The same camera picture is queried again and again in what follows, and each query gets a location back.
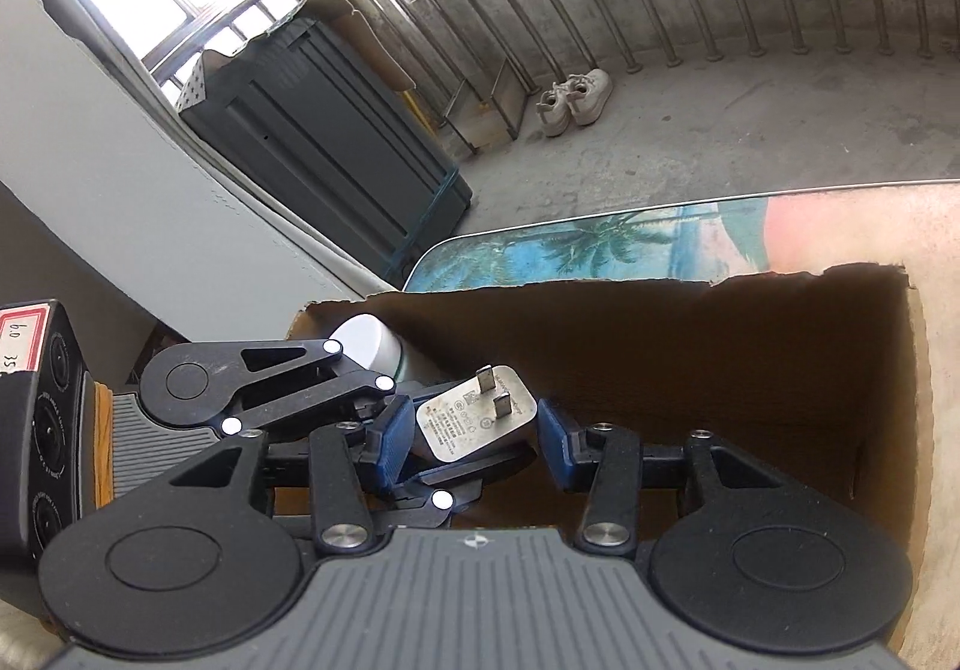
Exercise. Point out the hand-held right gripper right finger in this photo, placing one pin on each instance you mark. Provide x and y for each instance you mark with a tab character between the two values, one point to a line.
555	445

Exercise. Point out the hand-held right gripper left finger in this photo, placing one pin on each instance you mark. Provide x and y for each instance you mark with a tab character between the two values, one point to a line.
390	449

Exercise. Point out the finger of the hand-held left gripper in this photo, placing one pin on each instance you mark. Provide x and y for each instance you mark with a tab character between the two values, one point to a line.
300	377
450	482

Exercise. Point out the white charger plug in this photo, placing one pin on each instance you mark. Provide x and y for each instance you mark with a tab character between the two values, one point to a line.
472	418

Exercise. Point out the white lidded supplement bottle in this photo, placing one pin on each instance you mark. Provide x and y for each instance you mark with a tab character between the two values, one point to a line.
367	340

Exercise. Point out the brown cardboard box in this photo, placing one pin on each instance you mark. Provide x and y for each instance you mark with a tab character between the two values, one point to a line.
712	377

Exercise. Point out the dark folded crate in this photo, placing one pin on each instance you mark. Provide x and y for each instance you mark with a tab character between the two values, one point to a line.
322	152

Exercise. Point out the spotted cardboard piece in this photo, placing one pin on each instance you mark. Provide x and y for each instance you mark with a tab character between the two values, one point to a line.
199	81

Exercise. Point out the folded metal rack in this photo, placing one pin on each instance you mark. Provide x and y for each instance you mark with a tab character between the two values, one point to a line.
491	107

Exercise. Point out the white sneaker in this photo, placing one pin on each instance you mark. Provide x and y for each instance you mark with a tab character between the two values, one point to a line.
589	96
553	111

